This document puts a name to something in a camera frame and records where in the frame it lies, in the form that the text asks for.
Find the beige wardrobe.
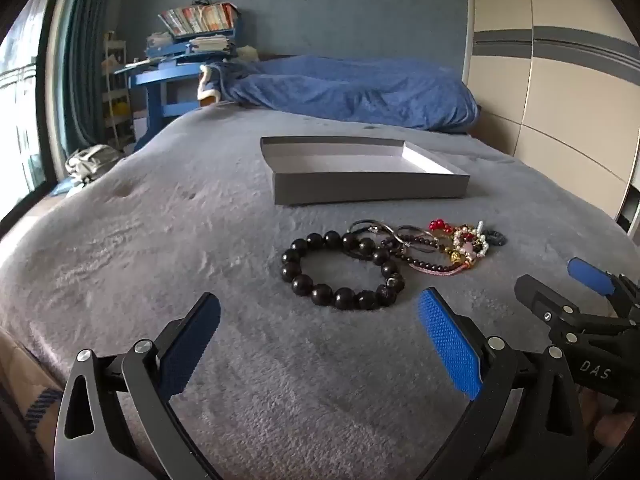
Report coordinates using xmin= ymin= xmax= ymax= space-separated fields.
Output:
xmin=465 ymin=0 xmax=640 ymax=221

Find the pearl bracelet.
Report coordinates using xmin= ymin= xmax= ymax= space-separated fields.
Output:
xmin=452 ymin=225 xmax=490 ymax=258

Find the grey shallow cardboard box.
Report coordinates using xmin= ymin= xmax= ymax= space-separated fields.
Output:
xmin=260 ymin=136 xmax=472 ymax=206

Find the white shelf rack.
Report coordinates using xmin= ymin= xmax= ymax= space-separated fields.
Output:
xmin=102 ymin=32 xmax=133 ymax=151

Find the grey bag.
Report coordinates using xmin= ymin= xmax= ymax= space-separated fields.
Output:
xmin=65 ymin=144 xmax=123 ymax=183

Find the small dark bead bracelet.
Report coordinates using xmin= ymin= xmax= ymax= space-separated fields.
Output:
xmin=381 ymin=237 xmax=453 ymax=273

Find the black bead bracelet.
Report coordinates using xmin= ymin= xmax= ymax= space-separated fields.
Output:
xmin=281 ymin=230 xmax=406 ymax=312

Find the beige striped cloth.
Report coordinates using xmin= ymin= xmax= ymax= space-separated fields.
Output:
xmin=0 ymin=327 xmax=68 ymax=461

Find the white fleece lined cloth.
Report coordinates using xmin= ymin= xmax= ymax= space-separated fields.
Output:
xmin=199 ymin=64 xmax=223 ymax=107

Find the teal curtain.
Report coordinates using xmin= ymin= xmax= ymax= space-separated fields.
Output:
xmin=52 ymin=0 xmax=126 ymax=181

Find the stack of papers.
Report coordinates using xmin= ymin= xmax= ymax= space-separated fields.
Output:
xmin=145 ymin=32 xmax=236 ymax=58

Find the window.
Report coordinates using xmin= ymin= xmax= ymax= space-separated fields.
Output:
xmin=0 ymin=0 xmax=56 ymax=231

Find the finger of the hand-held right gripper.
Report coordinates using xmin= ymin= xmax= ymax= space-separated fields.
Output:
xmin=514 ymin=274 xmax=640 ymax=335
xmin=568 ymin=257 xmax=640 ymax=317

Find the pink glitter band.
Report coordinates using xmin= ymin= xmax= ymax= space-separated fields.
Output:
xmin=407 ymin=260 xmax=476 ymax=277

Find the person's right hand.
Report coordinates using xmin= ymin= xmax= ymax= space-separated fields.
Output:
xmin=582 ymin=390 xmax=640 ymax=461

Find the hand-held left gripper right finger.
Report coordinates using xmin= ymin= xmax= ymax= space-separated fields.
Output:
xmin=417 ymin=287 xmax=588 ymax=480

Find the blue desk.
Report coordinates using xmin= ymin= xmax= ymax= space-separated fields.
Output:
xmin=115 ymin=42 xmax=241 ymax=148

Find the blue blanket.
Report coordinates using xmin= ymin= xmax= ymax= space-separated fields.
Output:
xmin=220 ymin=55 xmax=480 ymax=133

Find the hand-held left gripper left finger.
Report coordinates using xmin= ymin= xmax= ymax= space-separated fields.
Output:
xmin=54 ymin=291 xmax=223 ymax=480

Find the row of books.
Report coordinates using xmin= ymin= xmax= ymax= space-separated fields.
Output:
xmin=159 ymin=2 xmax=238 ymax=38

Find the thin dark hair tie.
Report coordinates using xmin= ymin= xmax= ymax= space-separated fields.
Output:
xmin=348 ymin=219 xmax=387 ymax=262
xmin=392 ymin=224 xmax=437 ymax=254

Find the grey plush bed cover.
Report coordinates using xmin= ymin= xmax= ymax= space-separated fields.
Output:
xmin=0 ymin=105 xmax=640 ymax=480

